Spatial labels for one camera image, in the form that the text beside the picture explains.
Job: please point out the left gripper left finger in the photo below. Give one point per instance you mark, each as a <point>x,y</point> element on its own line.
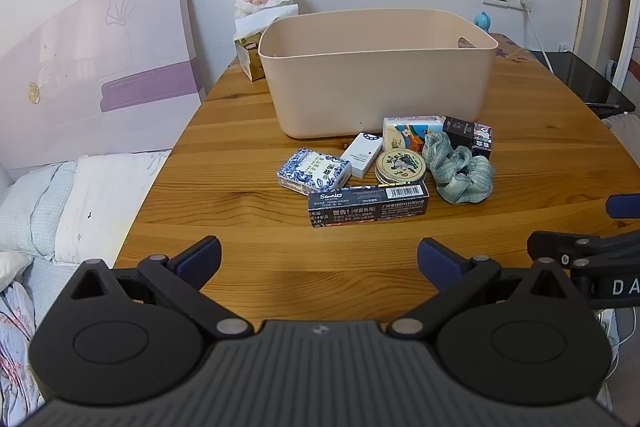
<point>177,283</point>

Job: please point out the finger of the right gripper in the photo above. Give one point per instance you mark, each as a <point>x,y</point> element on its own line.
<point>623,206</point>
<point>565,248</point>

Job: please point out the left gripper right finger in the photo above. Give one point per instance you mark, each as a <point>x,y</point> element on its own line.
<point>461,283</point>

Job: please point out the green checkered scrunchie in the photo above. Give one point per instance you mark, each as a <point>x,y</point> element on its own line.
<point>459,176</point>

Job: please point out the round decorated tin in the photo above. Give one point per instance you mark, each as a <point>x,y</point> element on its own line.
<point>400,165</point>

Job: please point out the long black Sanrio box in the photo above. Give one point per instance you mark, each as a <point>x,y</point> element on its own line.
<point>367,204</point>

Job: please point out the small black cube box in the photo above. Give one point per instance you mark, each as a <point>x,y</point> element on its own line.
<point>472,135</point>

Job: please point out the colourful tissue pack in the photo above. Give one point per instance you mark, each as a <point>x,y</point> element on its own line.
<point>409,132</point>

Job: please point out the white card box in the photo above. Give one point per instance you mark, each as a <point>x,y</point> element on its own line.
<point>362,152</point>

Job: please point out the white pillow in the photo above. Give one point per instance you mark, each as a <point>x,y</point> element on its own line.
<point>106,196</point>

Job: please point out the light blue checkered pillow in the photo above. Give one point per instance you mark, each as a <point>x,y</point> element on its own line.
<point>32,209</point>

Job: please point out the blue white porcelain-pattern box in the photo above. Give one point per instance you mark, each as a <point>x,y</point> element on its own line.
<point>308,171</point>

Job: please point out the floral bed sheet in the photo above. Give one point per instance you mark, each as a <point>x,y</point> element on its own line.
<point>29,287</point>

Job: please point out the purple bed headboard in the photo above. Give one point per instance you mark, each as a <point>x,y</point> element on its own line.
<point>100,77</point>

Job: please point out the small blue bird figurine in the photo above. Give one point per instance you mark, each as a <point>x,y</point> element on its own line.
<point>482,21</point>

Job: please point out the beige plastic storage basket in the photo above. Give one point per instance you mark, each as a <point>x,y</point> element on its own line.
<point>340,73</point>

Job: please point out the gold tissue box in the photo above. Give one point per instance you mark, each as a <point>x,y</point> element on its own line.
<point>250,26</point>

